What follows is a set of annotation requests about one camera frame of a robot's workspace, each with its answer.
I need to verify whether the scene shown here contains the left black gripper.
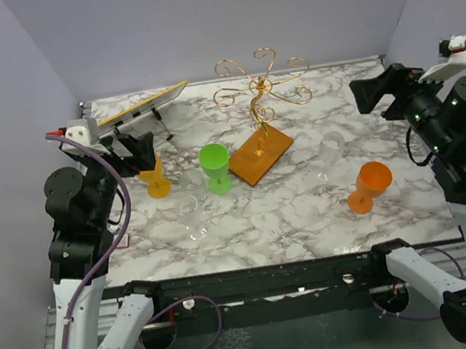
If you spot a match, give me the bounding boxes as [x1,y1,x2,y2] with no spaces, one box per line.
[73,127,166,227]

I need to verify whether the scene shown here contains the small red white card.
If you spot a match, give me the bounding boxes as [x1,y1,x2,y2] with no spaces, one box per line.
[116,234,130,248]

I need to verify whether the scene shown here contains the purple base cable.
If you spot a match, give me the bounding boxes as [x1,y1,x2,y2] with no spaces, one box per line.
[132,291,227,349]
[363,241,466,330]

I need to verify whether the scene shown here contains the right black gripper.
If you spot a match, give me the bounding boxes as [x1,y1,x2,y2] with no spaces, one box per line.
[348,52,465,164]

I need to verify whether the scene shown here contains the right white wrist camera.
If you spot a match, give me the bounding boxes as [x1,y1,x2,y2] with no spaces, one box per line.
[418,35,466,83]

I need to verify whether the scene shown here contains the gold wire wine glass rack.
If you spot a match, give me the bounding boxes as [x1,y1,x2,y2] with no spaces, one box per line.
[213,47,313,188]

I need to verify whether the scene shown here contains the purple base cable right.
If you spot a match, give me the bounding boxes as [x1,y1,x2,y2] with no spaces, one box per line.
[363,241,466,330]

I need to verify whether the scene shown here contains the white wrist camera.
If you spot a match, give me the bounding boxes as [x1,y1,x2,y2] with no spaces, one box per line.
[418,35,466,83]
[64,117,113,155]

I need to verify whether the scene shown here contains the orange plastic wine glass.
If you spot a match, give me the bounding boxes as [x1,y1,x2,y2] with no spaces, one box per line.
[347,161,393,215]

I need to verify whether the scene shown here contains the green plastic wine glass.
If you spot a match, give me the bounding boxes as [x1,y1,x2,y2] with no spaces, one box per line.
[198,143,232,195]

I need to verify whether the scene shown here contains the yellow framed whiteboard stand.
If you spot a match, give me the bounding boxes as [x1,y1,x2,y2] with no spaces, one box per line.
[82,81,188,144]

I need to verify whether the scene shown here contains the black metal base rail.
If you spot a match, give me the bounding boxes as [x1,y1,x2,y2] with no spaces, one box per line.
[100,236,428,347]

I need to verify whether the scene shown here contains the yellow-orange plastic wine glass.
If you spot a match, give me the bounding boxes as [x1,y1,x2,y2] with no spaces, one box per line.
[137,155,172,199]

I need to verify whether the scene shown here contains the clear wine glass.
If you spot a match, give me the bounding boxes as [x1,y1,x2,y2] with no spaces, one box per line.
[318,131,345,181]
[179,169,207,200]
[174,193,208,240]

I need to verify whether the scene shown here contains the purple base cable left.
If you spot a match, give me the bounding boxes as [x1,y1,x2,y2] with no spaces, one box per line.
[132,291,227,349]

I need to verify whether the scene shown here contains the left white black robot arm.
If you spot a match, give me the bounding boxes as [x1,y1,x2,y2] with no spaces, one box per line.
[44,132,166,349]

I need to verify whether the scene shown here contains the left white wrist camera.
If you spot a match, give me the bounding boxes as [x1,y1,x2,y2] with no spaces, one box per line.
[64,117,113,155]

